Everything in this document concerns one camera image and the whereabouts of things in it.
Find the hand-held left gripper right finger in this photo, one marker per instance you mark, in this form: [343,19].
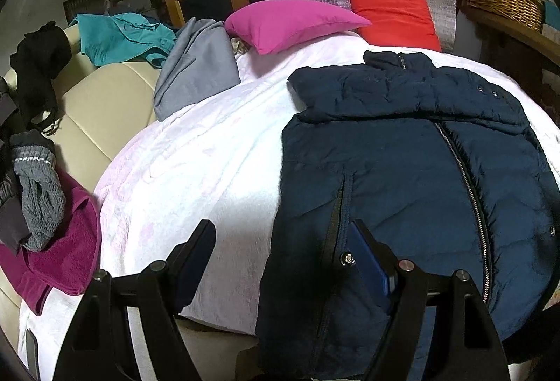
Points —
[369,258]

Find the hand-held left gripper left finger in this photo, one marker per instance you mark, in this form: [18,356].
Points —
[197,258]

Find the navy padded jacket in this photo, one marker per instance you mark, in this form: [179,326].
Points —
[393,153]

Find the white bed sheet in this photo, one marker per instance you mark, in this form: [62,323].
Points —
[197,153]

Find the magenta towel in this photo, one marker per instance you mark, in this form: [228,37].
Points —
[65,258]

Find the grey knitted garment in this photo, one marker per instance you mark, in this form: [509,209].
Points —
[41,197]

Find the beige sofa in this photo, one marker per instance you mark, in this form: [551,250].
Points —
[100,101]

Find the dark grey shiny jacket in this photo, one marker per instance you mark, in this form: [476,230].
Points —
[11,223]

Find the black phone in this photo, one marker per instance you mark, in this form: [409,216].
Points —
[33,354]

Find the teal garment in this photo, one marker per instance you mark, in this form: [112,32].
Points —
[113,35]

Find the red pillow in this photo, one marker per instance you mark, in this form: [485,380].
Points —
[393,13]

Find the magenta pillow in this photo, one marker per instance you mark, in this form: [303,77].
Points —
[293,22]

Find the black garment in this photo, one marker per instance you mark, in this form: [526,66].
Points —
[39,57]

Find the wooden side table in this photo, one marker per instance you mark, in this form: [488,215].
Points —
[516,35]

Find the teal box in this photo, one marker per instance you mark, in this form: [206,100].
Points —
[552,16]

